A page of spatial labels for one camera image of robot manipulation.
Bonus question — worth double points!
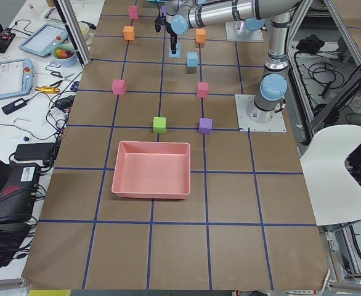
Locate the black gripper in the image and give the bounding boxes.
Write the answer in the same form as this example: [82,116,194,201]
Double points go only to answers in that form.
[154,17,177,54]

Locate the light blue block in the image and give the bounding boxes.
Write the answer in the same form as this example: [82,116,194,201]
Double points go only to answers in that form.
[186,52,198,67]
[169,43,181,59]

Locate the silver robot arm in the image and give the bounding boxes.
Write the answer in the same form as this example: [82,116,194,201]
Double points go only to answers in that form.
[154,0,300,123]

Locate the orange block near base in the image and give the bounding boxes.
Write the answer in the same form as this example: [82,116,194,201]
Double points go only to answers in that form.
[195,28,206,44]

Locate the orange block far right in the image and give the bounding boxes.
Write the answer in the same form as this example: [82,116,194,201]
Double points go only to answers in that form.
[123,26,136,41]

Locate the pink block right front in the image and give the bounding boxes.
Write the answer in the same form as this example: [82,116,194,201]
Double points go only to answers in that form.
[128,6,139,20]

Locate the pink block near base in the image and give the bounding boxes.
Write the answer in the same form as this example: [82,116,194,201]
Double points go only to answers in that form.
[196,81,209,98]

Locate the pink block left front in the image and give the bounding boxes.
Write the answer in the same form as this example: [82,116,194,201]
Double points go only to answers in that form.
[112,79,126,95]

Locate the green block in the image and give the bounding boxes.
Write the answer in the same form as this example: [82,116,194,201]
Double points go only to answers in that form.
[153,117,166,134]

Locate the beige bowl with lemon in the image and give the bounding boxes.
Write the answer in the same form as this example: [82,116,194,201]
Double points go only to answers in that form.
[78,22,90,40]

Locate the purple block left side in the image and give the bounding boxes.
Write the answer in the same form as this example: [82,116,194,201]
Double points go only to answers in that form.
[198,118,213,134]

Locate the blue bowl with fruit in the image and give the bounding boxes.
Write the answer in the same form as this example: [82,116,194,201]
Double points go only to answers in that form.
[52,44,78,67]

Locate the scissors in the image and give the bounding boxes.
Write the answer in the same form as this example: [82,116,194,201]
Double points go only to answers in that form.
[49,73,74,88]

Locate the teach pendant far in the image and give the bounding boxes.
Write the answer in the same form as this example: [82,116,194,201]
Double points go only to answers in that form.
[18,24,68,57]

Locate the teach pendant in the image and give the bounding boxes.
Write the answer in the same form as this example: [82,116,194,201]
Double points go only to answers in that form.
[18,24,68,57]
[0,58,34,100]

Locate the pink plastic tray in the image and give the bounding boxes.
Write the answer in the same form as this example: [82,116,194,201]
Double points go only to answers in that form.
[112,141,191,200]

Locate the teach pendant near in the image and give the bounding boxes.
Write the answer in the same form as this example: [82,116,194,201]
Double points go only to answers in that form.
[0,58,34,100]

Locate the black power adapter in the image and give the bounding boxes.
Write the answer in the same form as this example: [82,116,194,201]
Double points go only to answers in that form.
[1,98,27,115]

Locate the white chair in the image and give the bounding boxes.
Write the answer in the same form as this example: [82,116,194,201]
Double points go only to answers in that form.
[300,125,361,226]

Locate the black laptop bag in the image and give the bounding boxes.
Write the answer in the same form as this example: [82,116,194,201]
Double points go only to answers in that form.
[0,163,41,224]

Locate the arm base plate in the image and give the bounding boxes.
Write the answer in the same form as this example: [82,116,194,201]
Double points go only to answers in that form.
[235,94,286,133]
[225,21,264,43]

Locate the aluminium frame post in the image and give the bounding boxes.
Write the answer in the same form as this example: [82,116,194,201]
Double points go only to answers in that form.
[54,0,91,67]

